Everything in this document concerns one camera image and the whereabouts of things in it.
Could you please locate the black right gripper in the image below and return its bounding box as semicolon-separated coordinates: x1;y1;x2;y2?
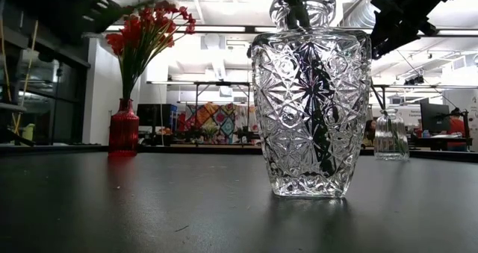
370;0;459;60

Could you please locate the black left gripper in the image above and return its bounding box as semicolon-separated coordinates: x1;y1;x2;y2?
32;0;126;44

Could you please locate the red artificial flower bunch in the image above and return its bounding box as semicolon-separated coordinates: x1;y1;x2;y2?
105;0;197;101

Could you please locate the white artificial flower bunch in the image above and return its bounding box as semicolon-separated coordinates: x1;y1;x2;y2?
274;0;339;178

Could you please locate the large cut crystal vase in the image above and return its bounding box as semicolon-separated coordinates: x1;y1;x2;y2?
247;0;373;199

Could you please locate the black monitor on arm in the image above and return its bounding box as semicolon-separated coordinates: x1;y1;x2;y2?
420;102;452;133

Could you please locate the small ribbed clear vase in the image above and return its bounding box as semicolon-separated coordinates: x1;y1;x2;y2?
373;108;410;162

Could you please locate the red ribbed glass vase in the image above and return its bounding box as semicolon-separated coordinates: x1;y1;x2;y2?
108;98;140;158

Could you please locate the black ceiling track light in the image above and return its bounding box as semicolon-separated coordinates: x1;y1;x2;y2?
404;75;426;87

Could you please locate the person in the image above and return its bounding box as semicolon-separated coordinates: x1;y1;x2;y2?
445;108;469;152
362;119;378;149

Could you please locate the yellow rod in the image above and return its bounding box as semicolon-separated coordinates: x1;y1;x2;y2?
13;19;40;135

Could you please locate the black monitor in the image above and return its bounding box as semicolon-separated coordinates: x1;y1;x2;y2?
136;103;179;128

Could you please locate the long ceiling light bar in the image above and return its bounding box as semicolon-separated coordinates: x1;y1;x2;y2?
104;24;478;37

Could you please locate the colourful patchwork quilt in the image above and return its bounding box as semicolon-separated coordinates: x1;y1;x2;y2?
185;102;259;145

